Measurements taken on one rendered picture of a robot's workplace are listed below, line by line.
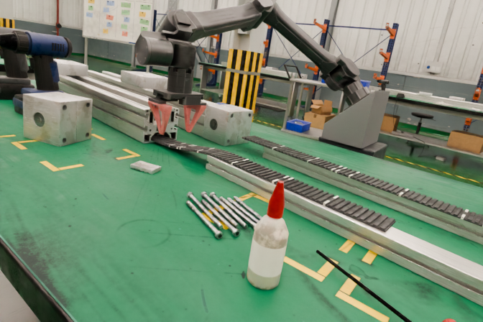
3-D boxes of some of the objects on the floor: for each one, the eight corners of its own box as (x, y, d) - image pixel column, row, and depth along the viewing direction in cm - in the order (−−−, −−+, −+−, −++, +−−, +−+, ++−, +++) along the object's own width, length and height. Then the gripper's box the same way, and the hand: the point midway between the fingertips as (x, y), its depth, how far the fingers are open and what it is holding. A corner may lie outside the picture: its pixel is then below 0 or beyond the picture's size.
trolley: (359, 159, 408) (379, 78, 383) (355, 169, 359) (377, 77, 334) (282, 140, 447) (295, 65, 422) (268, 147, 398) (282, 64, 373)
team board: (73, 86, 632) (75, -22, 583) (91, 85, 678) (95, -15, 630) (140, 100, 594) (148, -15, 545) (155, 98, 640) (163, -8, 592)
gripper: (167, 67, 67) (162, 139, 71) (211, 71, 76) (203, 134, 80) (149, 63, 72) (144, 131, 75) (192, 67, 81) (187, 128, 84)
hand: (175, 129), depth 78 cm, fingers open, 8 cm apart
